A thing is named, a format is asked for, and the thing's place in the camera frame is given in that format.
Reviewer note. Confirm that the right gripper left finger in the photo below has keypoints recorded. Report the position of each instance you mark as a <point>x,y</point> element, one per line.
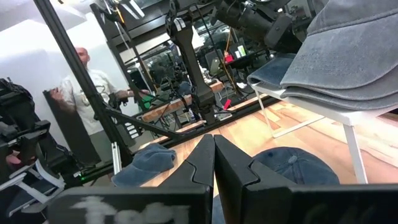
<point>199,174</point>

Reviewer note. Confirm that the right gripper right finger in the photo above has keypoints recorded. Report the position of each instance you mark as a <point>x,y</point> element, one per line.
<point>233,186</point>

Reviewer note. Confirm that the blue baseball cap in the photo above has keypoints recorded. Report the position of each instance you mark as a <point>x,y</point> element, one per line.
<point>146,165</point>
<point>295,169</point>
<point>270,71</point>

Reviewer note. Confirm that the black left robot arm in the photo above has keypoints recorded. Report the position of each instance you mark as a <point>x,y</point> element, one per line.
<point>192,68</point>

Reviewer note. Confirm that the wooden workbench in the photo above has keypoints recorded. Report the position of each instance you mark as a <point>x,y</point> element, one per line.
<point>174,105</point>

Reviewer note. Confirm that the white perforated metal shelf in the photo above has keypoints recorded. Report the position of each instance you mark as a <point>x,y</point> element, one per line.
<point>355,149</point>

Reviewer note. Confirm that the person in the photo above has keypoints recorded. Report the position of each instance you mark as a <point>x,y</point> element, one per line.
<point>84,99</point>

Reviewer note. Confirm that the black panel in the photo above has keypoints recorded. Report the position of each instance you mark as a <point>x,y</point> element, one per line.
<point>62,133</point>

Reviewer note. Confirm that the grey metal stand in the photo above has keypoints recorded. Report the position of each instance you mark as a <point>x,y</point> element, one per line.
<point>49,177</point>

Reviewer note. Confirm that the black device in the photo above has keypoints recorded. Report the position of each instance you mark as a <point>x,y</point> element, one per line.
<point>18,124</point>

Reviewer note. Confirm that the black aluminium frame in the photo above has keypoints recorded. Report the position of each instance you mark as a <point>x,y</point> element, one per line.
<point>74,63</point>

